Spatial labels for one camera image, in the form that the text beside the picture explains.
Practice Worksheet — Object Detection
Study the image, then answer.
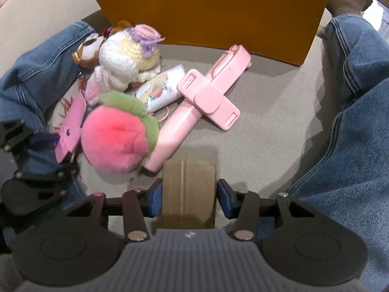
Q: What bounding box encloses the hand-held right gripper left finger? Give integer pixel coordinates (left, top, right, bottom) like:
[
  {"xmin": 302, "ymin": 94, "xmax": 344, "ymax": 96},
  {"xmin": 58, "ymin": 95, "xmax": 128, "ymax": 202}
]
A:
[{"xmin": 65, "ymin": 179, "xmax": 163, "ymax": 243}]

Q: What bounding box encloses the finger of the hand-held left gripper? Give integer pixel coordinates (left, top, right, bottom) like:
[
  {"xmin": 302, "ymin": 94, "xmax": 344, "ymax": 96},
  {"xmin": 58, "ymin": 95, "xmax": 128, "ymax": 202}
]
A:
[
  {"xmin": 0, "ymin": 119, "xmax": 35, "ymax": 159},
  {"xmin": 0, "ymin": 162, "xmax": 80, "ymax": 216}
]

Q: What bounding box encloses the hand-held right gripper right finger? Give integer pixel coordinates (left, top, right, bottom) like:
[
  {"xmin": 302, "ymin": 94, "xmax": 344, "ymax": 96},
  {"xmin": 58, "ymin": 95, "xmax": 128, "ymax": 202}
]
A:
[{"xmin": 216, "ymin": 179, "xmax": 317, "ymax": 241}]

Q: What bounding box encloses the tan cardboard box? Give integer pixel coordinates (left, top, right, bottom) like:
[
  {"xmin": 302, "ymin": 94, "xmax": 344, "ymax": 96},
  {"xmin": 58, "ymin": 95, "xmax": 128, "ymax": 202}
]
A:
[{"xmin": 161, "ymin": 156, "xmax": 218, "ymax": 230}]

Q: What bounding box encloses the white peach-print tube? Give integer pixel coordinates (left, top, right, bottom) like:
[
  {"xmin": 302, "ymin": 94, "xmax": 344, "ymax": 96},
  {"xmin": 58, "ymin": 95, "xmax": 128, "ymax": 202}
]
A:
[{"xmin": 134, "ymin": 64, "xmax": 186, "ymax": 112}]

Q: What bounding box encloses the pink selfie stick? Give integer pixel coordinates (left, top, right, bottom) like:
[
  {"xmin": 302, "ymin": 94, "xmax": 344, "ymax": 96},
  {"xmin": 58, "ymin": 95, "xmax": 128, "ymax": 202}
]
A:
[{"xmin": 143, "ymin": 44, "xmax": 252, "ymax": 174}]

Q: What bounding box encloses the orange storage box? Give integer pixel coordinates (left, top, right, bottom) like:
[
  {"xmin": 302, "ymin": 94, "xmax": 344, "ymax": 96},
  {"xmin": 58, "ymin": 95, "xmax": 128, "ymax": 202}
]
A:
[{"xmin": 94, "ymin": 0, "xmax": 328, "ymax": 66}]

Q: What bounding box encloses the person's left jeans leg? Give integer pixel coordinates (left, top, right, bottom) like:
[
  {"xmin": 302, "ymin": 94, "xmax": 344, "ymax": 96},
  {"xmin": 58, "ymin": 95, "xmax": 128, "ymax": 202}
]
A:
[{"xmin": 0, "ymin": 21, "xmax": 98, "ymax": 250}]

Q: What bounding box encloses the person's jeans leg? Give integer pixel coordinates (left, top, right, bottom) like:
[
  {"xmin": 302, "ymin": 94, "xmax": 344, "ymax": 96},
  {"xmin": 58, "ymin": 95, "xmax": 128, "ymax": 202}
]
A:
[
  {"xmin": 258, "ymin": 15, "xmax": 389, "ymax": 292},
  {"xmin": 0, "ymin": 21, "xmax": 98, "ymax": 250}
]

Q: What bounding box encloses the pink plush peach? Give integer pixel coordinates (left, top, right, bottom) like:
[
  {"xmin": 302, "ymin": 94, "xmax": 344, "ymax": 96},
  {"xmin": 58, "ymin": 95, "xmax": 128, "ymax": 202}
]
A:
[{"xmin": 80, "ymin": 91, "xmax": 160, "ymax": 174}]

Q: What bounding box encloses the beige sofa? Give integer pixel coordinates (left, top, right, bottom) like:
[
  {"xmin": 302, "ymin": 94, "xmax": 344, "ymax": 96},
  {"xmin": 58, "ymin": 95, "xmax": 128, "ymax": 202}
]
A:
[{"xmin": 0, "ymin": 0, "xmax": 389, "ymax": 292}]

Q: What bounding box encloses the brown plush toy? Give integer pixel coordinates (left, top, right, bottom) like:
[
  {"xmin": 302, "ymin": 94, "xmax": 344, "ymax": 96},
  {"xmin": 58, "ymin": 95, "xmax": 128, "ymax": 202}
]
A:
[{"xmin": 72, "ymin": 20, "xmax": 133, "ymax": 69}]

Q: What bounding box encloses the white crocheted doll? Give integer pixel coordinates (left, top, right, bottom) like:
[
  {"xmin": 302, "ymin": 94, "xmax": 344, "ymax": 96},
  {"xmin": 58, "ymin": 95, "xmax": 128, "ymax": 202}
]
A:
[{"xmin": 85, "ymin": 24, "xmax": 165, "ymax": 103}]

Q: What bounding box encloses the person's right jeans leg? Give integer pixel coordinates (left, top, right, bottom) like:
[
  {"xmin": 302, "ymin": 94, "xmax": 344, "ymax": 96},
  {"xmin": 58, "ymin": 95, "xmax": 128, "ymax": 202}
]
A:
[{"xmin": 258, "ymin": 15, "xmax": 389, "ymax": 292}]

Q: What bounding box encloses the person's brown socked foot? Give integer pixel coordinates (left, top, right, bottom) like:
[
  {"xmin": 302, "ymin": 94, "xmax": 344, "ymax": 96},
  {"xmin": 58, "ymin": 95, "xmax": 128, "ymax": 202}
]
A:
[{"xmin": 327, "ymin": 0, "xmax": 374, "ymax": 18}]

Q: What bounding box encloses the pink key ring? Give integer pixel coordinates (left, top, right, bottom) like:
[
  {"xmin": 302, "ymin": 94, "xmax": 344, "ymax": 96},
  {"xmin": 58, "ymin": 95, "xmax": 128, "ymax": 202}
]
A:
[{"xmin": 149, "ymin": 106, "xmax": 171, "ymax": 126}]

